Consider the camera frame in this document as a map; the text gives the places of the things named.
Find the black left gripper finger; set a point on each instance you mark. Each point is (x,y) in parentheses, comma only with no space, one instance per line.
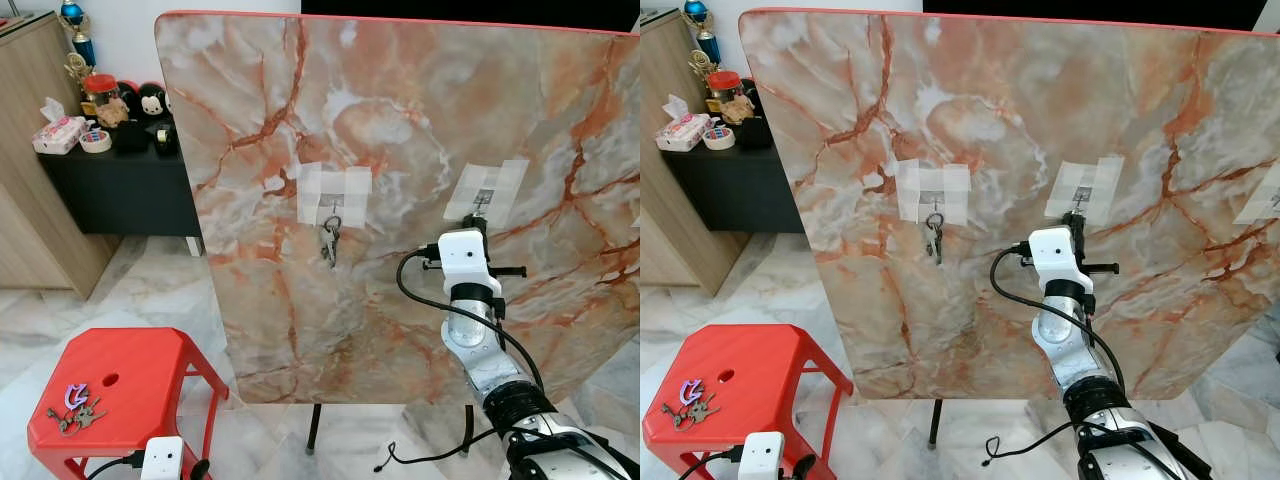
(198,469)
(801,466)

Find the orange marble table top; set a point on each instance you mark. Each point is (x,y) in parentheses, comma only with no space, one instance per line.
(400,120)
(1000,120)

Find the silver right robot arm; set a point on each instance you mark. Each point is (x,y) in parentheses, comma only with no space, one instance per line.
(1070,345)
(480,350)

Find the pink tissue pack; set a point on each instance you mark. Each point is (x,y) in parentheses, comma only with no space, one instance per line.
(682,130)
(58,132)

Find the gold trophy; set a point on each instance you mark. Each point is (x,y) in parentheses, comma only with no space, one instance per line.
(77,66)
(712,60)

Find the red-lid snack jar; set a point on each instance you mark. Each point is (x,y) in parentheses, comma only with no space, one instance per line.
(724,92)
(100,95)

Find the small metal hook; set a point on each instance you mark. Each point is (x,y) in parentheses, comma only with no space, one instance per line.
(1080,198)
(936,206)
(482,200)
(332,208)

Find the black pouch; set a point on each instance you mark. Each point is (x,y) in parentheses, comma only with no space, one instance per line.
(130,138)
(753,135)

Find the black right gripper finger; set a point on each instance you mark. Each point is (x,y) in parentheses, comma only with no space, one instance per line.
(480,226)
(1076,225)

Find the red plastic stool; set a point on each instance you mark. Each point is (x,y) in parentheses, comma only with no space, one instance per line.
(140,355)
(770,350)

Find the white tape patch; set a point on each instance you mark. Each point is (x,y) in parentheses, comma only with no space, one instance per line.
(505,185)
(315,190)
(915,188)
(1262,205)
(1105,182)

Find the blue trophy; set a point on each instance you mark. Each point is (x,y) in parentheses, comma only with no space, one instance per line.
(72,15)
(697,14)

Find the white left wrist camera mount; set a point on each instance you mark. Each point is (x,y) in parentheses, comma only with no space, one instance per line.
(762,455)
(163,458)

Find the white tape roll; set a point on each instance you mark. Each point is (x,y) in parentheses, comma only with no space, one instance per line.
(95,141)
(719,138)

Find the small silver key bunch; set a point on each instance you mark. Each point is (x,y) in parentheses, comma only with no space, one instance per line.
(935,238)
(331,240)

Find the black low TV console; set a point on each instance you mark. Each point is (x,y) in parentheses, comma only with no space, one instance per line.
(735,190)
(120,190)

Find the light wooden cabinet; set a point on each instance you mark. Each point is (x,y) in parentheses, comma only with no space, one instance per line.
(680,230)
(40,230)

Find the black television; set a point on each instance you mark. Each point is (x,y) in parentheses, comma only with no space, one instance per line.
(470,12)
(1090,10)

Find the black mouse plush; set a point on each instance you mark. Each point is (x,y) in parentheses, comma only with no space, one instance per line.
(150,100)
(752,98)

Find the black tape dispenser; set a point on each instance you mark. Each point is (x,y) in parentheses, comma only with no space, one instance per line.
(166,140)

